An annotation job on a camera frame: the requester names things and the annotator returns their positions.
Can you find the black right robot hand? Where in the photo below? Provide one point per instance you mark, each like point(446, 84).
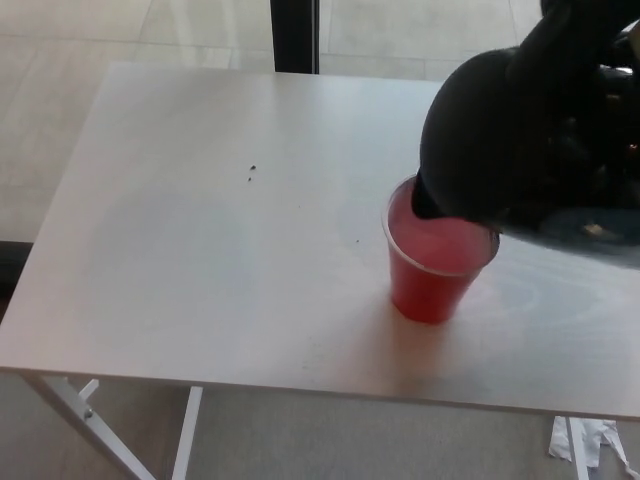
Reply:
point(622, 100)

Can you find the black electric kettle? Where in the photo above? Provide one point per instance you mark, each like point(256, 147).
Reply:
point(475, 125)

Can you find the red plastic cup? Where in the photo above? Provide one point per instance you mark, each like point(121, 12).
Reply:
point(425, 295)

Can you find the white crumpled paper strip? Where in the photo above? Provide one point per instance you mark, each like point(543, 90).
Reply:
point(607, 440)

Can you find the white thin table leg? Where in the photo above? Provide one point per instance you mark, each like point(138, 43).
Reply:
point(577, 450)

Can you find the white straight table leg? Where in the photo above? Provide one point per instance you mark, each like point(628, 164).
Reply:
point(188, 430)

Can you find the white slanted table leg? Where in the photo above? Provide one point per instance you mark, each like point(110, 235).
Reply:
point(82, 415)

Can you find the black window frame post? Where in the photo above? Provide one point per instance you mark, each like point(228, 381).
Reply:
point(295, 35)

